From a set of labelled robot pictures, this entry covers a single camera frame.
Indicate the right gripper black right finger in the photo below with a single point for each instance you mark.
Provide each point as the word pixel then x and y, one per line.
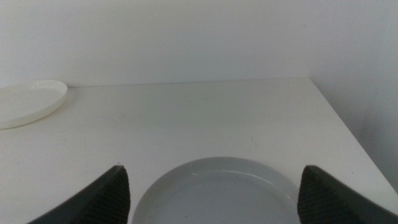
pixel 326 202

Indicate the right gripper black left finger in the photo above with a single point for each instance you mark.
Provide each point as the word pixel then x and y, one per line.
pixel 105 199

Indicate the grey shallow bowl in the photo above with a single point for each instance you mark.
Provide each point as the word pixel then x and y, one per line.
pixel 217 199

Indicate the white shallow bowl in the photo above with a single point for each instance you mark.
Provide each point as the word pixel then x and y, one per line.
pixel 28 102

